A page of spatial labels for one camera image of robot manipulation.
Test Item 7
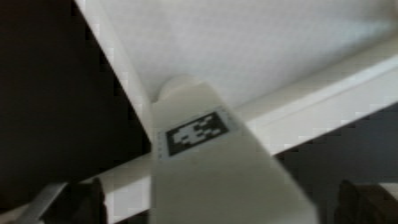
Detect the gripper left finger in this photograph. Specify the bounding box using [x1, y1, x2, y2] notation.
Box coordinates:
[14, 178, 110, 224]

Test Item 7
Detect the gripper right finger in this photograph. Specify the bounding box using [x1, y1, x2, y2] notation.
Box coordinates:
[334, 180, 398, 224]

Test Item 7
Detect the white leg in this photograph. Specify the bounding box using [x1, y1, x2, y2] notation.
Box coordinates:
[149, 76, 318, 224]

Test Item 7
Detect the white desk top panel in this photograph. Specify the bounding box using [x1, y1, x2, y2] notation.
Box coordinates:
[75, 0, 398, 131]

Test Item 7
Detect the white U-shaped frame fixture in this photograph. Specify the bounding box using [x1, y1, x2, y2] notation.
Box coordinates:
[0, 53, 398, 224]

